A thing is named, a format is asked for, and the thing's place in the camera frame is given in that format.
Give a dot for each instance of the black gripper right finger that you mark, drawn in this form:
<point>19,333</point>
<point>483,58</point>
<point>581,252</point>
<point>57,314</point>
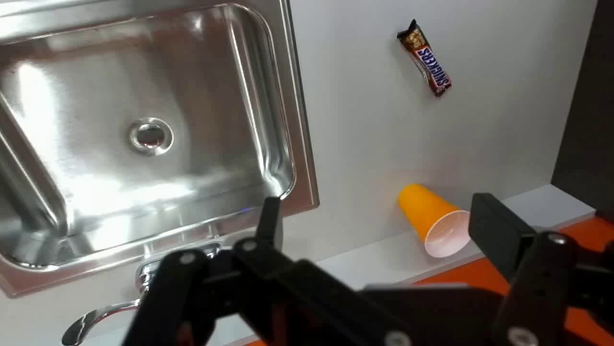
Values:
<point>537,281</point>

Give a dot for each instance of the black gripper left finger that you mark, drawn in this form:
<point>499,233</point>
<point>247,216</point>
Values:
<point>192,294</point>

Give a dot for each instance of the stainless steel sink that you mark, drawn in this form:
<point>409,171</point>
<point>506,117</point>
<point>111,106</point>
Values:
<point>96,96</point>

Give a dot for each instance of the dark wood cabinet panel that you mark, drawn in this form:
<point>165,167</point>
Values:
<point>591,96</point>

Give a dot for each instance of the brown Snickers bar packet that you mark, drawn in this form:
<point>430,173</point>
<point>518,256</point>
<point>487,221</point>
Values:
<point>424,58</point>

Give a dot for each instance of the orange paper cup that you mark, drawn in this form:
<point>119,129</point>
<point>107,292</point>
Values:
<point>424,212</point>

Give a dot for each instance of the chrome faucet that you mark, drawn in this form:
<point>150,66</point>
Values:
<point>96,317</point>

